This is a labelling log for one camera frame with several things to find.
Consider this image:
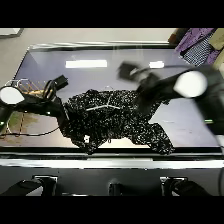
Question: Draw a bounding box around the black speckled long-sleeved shirt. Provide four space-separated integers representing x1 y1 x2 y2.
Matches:
58 88 175 156

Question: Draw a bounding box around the checked garment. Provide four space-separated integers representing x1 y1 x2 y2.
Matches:
181 34 216 67

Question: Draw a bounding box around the purple garment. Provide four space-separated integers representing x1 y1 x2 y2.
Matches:
173 27 224 71

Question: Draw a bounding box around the beige garment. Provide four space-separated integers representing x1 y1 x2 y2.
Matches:
208 27 224 51

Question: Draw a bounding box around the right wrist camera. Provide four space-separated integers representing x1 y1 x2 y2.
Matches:
117 61 142 82

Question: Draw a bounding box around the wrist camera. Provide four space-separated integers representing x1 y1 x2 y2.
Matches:
52 75 70 90
117 61 142 82

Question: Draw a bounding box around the silver frame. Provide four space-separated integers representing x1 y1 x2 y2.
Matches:
0 156 224 197

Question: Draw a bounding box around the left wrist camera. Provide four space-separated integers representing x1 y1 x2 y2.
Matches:
52 75 70 90

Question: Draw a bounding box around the black cable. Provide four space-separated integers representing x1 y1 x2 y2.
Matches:
1 124 64 138

